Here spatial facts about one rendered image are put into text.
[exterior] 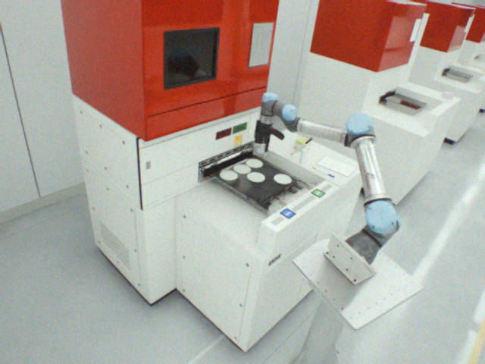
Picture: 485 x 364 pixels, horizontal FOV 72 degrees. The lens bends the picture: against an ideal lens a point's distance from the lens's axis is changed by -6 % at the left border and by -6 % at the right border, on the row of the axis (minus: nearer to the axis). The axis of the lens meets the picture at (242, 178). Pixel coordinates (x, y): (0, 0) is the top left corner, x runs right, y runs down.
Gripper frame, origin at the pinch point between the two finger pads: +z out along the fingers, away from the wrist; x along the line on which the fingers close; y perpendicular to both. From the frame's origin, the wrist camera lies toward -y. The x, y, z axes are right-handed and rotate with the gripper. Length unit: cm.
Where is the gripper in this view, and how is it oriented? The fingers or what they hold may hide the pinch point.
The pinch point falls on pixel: (264, 155)
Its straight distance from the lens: 197.7
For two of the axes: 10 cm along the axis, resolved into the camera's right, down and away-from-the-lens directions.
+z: -1.0, 8.4, 5.3
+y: -9.9, -0.7, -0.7
